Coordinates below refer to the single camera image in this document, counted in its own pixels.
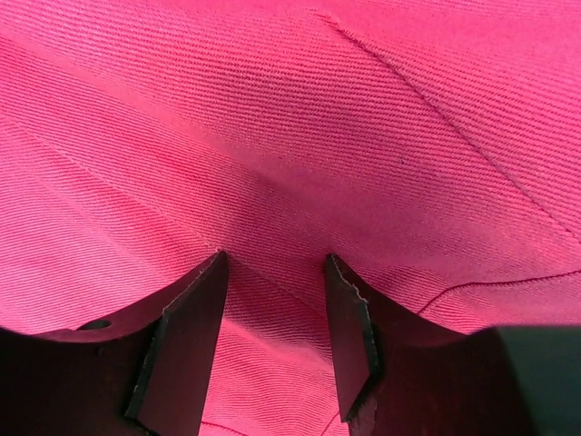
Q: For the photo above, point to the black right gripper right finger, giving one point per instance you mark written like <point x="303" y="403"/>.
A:
<point x="397" y="373"/>

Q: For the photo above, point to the pink trousers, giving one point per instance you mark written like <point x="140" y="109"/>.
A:
<point x="433" y="145"/>

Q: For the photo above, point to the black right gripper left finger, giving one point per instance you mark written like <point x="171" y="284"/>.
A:
<point x="143" y="370"/>

